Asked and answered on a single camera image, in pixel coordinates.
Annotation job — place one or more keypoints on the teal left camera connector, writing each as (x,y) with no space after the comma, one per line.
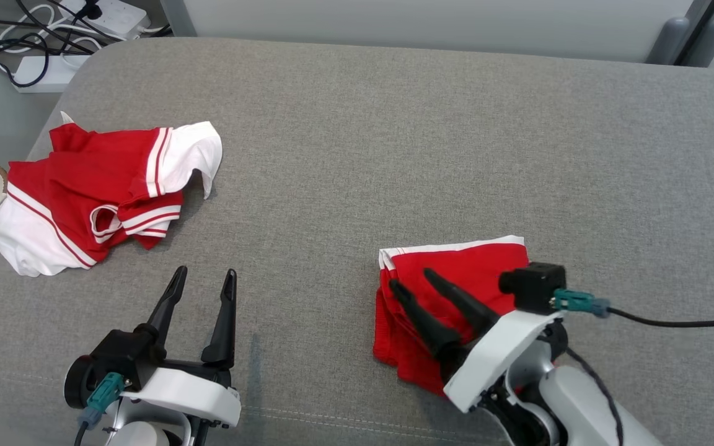
(103,396)

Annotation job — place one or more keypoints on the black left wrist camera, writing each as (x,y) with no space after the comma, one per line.
(124,356)

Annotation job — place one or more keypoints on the red white sports jersey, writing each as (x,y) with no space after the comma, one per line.
(84,186)

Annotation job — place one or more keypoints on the teal camera connector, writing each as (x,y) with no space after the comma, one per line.
(580,302)
(103,396)

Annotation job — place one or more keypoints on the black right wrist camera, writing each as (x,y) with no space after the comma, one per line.
(533,288)

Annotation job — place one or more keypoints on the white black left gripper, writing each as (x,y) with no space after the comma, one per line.
(196,393)

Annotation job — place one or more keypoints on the grey partition post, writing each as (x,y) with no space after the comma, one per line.
(667,40)
(710,43)
(177,15)

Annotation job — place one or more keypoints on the teal right camera connector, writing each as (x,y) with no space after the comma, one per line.
(580,302)

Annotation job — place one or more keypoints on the red white-trimmed shorts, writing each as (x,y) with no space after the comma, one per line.
(456,272)

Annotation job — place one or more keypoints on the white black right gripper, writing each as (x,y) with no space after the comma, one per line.
(499,356)

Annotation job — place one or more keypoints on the white power strip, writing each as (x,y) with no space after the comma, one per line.
(118,15)
(47,74)

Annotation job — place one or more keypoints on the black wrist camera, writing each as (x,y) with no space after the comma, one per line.
(124,356)
(533,288)

